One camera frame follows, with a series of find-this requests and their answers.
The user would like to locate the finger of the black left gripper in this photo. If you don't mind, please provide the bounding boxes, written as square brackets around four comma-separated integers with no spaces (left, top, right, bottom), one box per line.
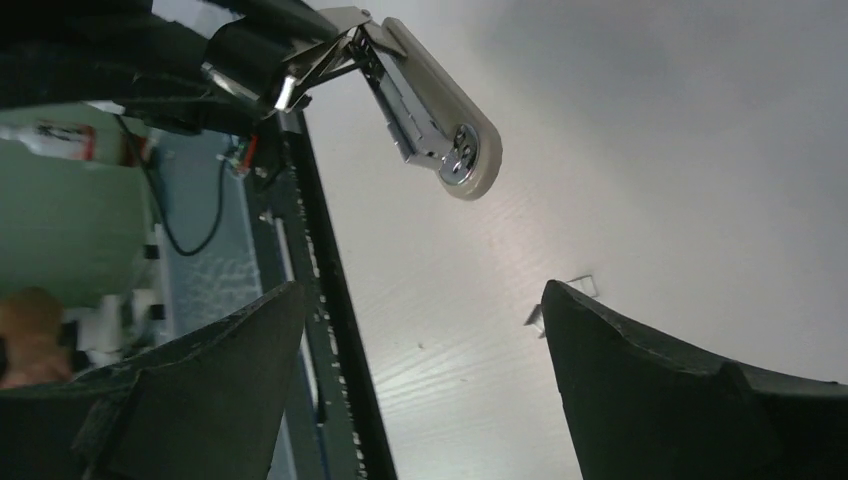
[1,1,338,136]

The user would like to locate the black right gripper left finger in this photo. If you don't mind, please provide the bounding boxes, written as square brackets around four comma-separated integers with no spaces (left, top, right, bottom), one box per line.
[1,282,306,479]

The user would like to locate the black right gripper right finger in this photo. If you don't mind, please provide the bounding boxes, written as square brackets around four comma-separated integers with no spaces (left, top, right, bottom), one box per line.
[540,280,847,479]

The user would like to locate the black and grey large stapler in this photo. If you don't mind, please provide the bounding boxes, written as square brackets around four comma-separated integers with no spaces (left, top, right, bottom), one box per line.
[201,6,504,202]

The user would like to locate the white bottle red label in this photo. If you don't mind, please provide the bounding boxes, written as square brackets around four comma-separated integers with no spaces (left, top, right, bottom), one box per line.
[1,119,138,167]

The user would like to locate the person head in background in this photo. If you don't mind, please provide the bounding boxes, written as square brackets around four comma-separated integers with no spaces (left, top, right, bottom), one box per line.
[1,287,73,389]

